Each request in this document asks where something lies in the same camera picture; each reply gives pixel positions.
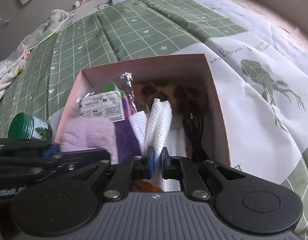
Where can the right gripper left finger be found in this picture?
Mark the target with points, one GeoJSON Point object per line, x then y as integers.
{"type": "Point", "coordinates": [123, 175]}

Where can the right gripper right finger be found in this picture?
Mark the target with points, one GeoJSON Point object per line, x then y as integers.
{"type": "Point", "coordinates": [184, 170]}

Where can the yellow fabric flower clip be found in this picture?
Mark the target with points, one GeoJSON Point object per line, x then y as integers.
{"type": "Point", "coordinates": [145, 186]}

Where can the white textured tissue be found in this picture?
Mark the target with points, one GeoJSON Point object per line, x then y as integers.
{"type": "Point", "coordinates": [160, 129]}

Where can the purple fluffy headband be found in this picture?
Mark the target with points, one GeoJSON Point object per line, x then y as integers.
{"type": "Point", "coordinates": [85, 133]}

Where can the pink purple packaged sponge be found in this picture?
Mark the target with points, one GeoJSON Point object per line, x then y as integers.
{"type": "Point", "coordinates": [113, 104]}

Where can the green lidded glass jar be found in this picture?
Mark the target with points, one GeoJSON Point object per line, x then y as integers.
{"type": "Point", "coordinates": [24, 126]}

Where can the pink cardboard box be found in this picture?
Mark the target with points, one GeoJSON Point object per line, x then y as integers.
{"type": "Point", "coordinates": [205, 132]}

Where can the white fringed cloth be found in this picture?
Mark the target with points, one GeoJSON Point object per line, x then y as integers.
{"type": "Point", "coordinates": [11, 67]}

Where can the green white bed sheet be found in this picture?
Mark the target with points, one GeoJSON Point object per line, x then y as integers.
{"type": "Point", "coordinates": [261, 77]}

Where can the light green baby clothing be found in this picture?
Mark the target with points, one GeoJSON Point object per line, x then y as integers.
{"type": "Point", "coordinates": [45, 30]}

